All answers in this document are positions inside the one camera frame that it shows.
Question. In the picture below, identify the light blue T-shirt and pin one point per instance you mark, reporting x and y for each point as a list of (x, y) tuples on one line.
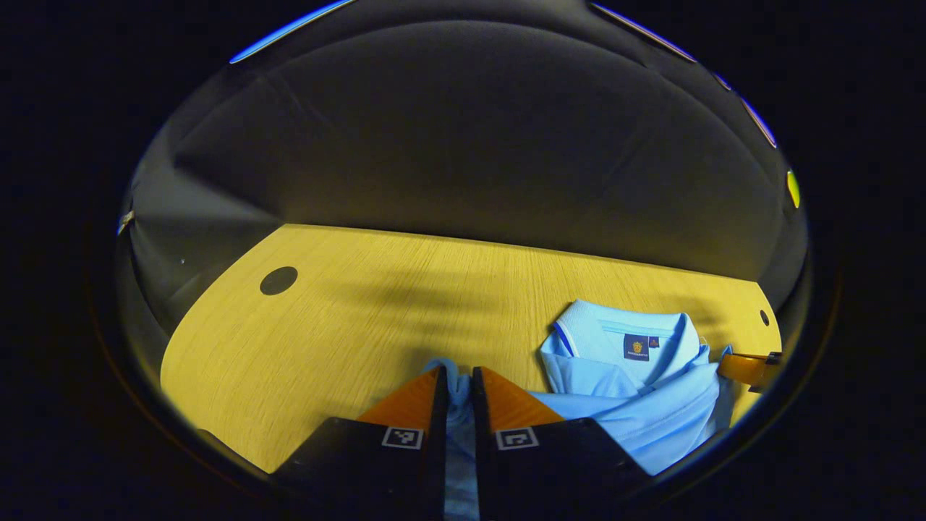
[(651, 412)]

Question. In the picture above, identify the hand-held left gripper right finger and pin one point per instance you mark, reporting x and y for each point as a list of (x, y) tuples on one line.
[(483, 463)]

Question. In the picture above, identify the black backdrop cloth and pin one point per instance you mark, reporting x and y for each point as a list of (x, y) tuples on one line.
[(470, 145)]

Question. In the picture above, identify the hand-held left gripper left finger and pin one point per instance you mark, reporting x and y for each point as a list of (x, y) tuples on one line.
[(438, 463)]

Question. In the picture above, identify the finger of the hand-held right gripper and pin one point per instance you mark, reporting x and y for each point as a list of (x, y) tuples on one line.
[(745, 367)]

